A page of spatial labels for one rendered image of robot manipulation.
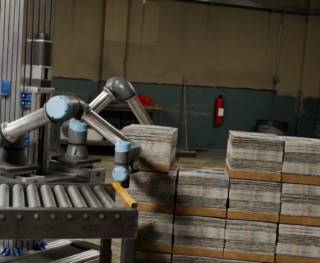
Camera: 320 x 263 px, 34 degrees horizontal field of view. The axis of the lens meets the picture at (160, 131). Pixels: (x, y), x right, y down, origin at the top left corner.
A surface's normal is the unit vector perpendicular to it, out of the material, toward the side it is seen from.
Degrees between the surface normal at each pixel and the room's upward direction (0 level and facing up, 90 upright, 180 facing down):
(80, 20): 90
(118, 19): 90
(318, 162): 90
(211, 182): 90
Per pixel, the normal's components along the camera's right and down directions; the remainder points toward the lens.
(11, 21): -0.59, 0.04
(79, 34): 0.27, 0.11
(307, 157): -0.09, 0.09
